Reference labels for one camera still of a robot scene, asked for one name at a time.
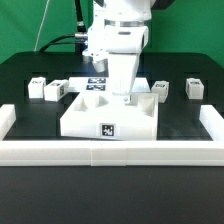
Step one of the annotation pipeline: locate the white U-shaped fence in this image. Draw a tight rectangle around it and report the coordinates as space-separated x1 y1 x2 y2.
0 104 224 166

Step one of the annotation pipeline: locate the thin white cable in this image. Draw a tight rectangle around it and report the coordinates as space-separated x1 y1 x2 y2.
33 0 51 53

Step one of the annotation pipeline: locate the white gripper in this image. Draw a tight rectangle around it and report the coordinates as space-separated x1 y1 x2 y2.
105 25 149 103

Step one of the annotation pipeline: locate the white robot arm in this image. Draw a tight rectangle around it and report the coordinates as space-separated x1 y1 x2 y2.
83 0 175 103

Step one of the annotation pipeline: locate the green backdrop curtain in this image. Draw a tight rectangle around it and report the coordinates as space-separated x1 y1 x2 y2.
0 0 224 67

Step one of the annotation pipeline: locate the black cable bundle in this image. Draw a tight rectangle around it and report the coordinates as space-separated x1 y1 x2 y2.
39 0 89 53

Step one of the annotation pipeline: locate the white marker base sheet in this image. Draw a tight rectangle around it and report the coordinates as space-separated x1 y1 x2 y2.
68 77 150 92

